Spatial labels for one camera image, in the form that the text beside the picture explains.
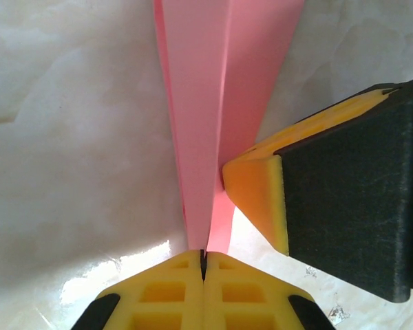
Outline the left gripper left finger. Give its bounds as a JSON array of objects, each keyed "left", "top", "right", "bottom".
[{"left": 71, "top": 250, "right": 205, "bottom": 330}]

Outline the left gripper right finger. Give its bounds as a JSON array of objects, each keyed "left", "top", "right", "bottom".
[{"left": 202, "top": 252, "right": 337, "bottom": 330}]

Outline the pink cloth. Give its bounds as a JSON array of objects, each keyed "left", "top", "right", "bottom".
[{"left": 153, "top": 0, "right": 306, "bottom": 256}]

